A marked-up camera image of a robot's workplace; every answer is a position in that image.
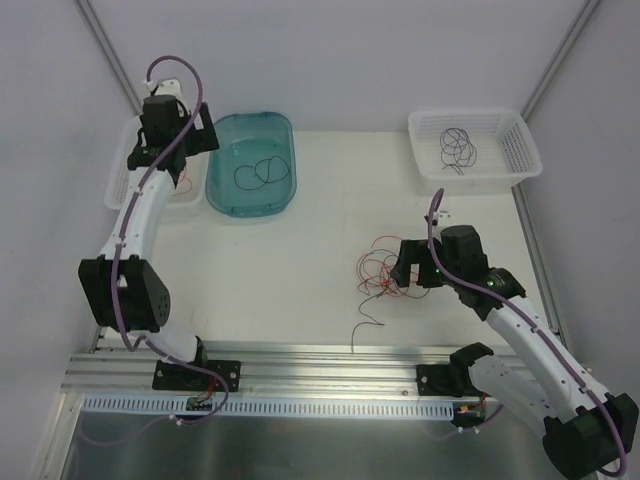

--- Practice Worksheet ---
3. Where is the black cable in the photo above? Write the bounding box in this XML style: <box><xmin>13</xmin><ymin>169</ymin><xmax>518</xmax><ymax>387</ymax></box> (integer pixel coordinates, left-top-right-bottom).
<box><xmin>233</xmin><ymin>154</ymin><xmax>291</xmax><ymax>193</ymax></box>

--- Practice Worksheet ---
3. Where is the brown cable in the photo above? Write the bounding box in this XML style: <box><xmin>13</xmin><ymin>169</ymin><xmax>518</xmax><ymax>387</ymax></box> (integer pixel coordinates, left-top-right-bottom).
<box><xmin>351</xmin><ymin>244</ymin><xmax>431</xmax><ymax>354</ymax></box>

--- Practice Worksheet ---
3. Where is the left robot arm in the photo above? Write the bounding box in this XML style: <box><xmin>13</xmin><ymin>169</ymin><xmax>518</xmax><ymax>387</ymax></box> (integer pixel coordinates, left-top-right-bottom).
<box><xmin>78</xmin><ymin>94</ymin><xmax>230</xmax><ymax>392</ymax></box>

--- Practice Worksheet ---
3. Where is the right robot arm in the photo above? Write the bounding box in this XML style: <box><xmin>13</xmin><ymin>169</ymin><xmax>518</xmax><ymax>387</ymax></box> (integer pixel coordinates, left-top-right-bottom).
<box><xmin>390</xmin><ymin>225</ymin><xmax>639</xmax><ymax>479</ymax></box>

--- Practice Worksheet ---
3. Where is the white plastic basket left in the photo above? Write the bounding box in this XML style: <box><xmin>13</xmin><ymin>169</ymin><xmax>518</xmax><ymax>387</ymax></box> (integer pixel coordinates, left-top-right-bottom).
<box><xmin>104</xmin><ymin>117</ymin><xmax>210</xmax><ymax>221</ymax></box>

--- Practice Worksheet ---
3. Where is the white plastic basket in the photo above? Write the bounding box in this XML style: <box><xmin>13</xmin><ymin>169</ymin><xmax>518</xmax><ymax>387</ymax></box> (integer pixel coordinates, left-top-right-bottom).
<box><xmin>407</xmin><ymin>108</ymin><xmax>543</xmax><ymax>196</ymax></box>
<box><xmin>104</xmin><ymin>117</ymin><xmax>210</xmax><ymax>221</ymax></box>

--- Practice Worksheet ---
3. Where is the teal transparent plastic tub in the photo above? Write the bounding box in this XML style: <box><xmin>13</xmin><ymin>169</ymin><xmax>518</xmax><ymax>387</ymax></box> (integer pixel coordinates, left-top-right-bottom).
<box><xmin>205</xmin><ymin>112</ymin><xmax>297</xmax><ymax>218</ymax></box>

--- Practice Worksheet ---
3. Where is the white plastic basket right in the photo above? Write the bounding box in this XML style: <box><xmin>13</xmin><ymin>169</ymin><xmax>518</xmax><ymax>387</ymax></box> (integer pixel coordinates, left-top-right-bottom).
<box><xmin>407</xmin><ymin>108</ymin><xmax>543</xmax><ymax>196</ymax></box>

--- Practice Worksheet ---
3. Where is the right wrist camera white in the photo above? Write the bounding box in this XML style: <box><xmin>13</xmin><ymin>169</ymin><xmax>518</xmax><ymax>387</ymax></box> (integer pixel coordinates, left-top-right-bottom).
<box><xmin>425</xmin><ymin>210</ymin><xmax>455</xmax><ymax>238</ymax></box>

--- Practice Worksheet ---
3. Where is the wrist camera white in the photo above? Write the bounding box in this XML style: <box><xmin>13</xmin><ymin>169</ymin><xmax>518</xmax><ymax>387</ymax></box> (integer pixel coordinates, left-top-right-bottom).
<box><xmin>425</xmin><ymin>210</ymin><xmax>455</xmax><ymax>238</ymax></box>
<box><xmin>145</xmin><ymin>77</ymin><xmax>184</xmax><ymax>101</ymax></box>

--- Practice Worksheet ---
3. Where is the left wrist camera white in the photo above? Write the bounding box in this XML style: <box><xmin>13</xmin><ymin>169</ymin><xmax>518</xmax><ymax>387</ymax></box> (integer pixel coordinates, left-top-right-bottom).
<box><xmin>145</xmin><ymin>77</ymin><xmax>184</xmax><ymax>101</ymax></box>

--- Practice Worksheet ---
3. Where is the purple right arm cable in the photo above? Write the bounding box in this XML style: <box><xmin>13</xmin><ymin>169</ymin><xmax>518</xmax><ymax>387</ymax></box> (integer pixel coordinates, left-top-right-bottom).
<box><xmin>424</xmin><ymin>188</ymin><xmax>629</xmax><ymax>476</ymax></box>

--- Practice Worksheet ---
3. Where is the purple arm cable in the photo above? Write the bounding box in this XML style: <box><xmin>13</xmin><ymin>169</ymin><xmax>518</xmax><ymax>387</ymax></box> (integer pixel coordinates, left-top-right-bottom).
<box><xmin>424</xmin><ymin>188</ymin><xmax>629</xmax><ymax>476</ymax></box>
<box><xmin>112</xmin><ymin>55</ymin><xmax>231</xmax><ymax>426</ymax></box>

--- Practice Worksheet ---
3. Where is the aluminium frame post left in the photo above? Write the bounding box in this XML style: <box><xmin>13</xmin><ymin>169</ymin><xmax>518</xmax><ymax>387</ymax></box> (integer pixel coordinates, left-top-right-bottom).
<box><xmin>73</xmin><ymin>0</ymin><xmax>142</xmax><ymax>115</ymax></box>

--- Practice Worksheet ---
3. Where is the aluminium frame post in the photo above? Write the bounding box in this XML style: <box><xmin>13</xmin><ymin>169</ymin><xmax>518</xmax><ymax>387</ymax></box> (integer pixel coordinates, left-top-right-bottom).
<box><xmin>520</xmin><ymin>0</ymin><xmax>604</xmax><ymax>122</ymax></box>
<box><xmin>73</xmin><ymin>0</ymin><xmax>142</xmax><ymax>115</ymax></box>

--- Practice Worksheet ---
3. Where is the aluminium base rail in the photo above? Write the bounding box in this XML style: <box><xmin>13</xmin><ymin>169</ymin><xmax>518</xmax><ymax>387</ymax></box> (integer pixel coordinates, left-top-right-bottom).
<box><xmin>62</xmin><ymin>340</ymin><xmax>458</xmax><ymax>400</ymax></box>

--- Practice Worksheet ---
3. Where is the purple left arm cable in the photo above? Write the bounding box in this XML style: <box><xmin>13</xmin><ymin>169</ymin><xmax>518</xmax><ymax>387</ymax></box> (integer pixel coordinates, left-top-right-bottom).
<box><xmin>112</xmin><ymin>55</ymin><xmax>231</xmax><ymax>426</ymax></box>

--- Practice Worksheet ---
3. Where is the white slotted cable duct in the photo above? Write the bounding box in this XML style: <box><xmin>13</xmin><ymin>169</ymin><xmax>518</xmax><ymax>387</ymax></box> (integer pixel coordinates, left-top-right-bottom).
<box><xmin>83</xmin><ymin>395</ymin><xmax>454</xmax><ymax>421</ymax></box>

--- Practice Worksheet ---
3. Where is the aluminium frame post right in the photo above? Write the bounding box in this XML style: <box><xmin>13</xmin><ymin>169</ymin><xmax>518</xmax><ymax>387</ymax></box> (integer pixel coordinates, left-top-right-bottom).
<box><xmin>520</xmin><ymin>0</ymin><xmax>604</xmax><ymax>122</ymax></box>

